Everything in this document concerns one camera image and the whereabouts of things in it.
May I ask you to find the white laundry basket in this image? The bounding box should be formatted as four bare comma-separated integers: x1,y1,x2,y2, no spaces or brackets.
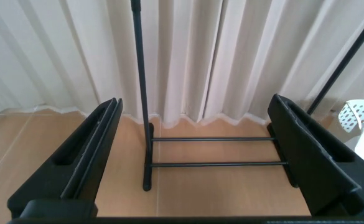
338,99,364,134

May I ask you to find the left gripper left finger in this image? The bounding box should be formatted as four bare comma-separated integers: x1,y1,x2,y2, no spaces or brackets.
7,97,124,218

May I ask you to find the black clothes rack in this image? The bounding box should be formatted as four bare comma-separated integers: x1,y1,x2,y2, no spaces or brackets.
130,0,364,192

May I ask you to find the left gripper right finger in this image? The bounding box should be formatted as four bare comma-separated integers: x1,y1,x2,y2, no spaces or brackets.
267,93,364,218

